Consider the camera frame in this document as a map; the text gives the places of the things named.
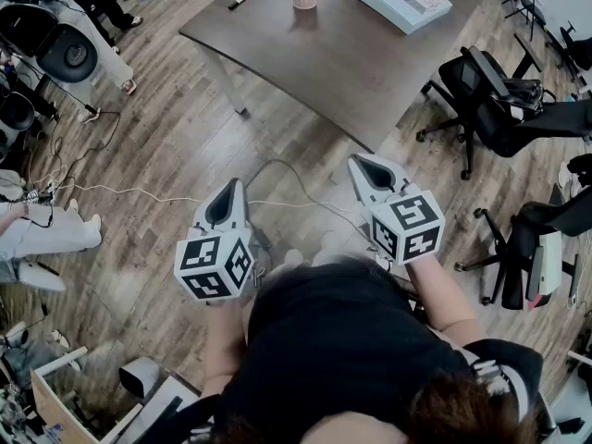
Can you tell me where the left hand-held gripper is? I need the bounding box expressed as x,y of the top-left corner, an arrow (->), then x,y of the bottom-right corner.
174,178 -> 255,303

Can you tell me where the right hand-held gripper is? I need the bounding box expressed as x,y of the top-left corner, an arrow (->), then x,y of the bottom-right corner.
347,153 -> 447,267

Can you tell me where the person's left forearm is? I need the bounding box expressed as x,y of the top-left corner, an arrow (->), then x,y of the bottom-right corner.
201,293 -> 249,400

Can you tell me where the person's right forearm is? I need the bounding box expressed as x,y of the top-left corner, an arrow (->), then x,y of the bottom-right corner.
406,252 -> 477,346

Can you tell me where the grey table leg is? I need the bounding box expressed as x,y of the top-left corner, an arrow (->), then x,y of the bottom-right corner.
203,46 -> 251,119

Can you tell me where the black office chair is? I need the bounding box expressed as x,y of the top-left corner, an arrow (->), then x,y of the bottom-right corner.
455,153 -> 592,313
415,45 -> 592,180

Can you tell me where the person's black shirt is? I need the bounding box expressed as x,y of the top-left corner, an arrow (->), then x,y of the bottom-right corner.
184,252 -> 545,444

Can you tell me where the white rounded device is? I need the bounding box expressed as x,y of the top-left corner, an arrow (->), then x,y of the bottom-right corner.
118,356 -> 162,400

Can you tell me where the grey and black pod device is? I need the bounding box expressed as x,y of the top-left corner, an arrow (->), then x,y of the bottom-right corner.
0,0 -> 99,85

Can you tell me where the wooden crate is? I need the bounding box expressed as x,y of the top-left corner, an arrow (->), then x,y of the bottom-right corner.
30,344 -> 144,444

